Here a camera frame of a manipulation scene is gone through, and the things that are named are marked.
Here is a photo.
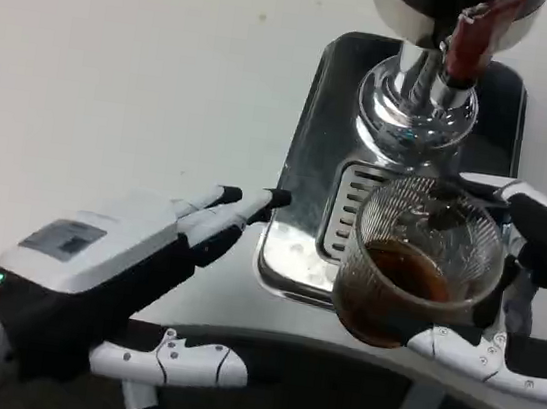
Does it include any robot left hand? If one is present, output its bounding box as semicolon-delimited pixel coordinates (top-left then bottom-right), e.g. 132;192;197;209
0;152;294;409

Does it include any clear ribbed glass cup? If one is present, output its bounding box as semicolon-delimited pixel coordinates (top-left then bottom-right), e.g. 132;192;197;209
325;166;517;363

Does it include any slotted steel drip grid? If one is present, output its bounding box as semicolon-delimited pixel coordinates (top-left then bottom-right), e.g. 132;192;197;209
313;154;460;282

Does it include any red tap lever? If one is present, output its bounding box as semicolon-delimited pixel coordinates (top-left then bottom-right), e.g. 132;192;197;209
440;0;526;94

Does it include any steel drip tray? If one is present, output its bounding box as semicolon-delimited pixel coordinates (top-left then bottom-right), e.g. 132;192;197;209
251;22;536;332

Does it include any steel drink dispenser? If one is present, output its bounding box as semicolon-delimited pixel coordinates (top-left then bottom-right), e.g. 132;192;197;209
350;0;546;173

